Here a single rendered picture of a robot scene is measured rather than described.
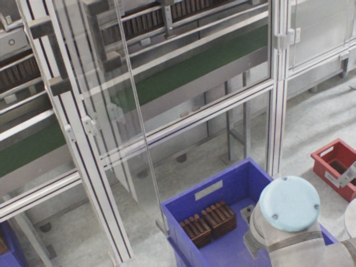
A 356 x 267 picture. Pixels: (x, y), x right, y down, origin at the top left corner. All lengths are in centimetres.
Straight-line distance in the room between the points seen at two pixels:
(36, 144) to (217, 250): 77
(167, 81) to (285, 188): 102
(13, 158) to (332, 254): 114
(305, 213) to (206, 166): 157
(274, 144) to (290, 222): 136
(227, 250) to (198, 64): 72
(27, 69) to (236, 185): 89
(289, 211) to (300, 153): 163
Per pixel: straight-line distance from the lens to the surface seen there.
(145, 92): 155
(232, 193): 166
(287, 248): 64
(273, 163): 206
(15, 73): 143
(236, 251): 159
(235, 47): 174
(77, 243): 201
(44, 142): 150
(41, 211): 194
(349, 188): 198
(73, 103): 127
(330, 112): 255
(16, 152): 152
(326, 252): 66
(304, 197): 65
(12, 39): 133
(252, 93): 167
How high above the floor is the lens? 156
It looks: 42 degrees down
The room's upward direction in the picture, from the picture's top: 9 degrees counter-clockwise
